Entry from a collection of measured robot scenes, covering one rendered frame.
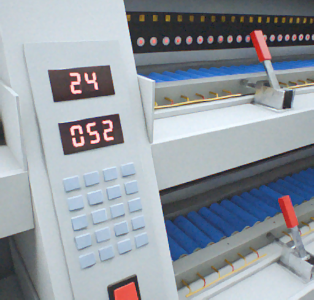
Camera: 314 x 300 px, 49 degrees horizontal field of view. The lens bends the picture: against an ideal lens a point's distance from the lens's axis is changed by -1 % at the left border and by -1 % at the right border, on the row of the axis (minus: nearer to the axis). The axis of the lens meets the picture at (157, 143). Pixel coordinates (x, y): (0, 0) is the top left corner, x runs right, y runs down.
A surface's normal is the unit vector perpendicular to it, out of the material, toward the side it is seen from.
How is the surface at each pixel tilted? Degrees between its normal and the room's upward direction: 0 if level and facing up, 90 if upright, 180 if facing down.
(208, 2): 90
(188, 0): 90
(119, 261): 90
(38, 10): 90
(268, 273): 22
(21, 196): 113
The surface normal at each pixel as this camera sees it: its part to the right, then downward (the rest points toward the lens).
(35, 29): 0.52, -0.05
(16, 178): 0.55, 0.33
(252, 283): 0.04, -0.93
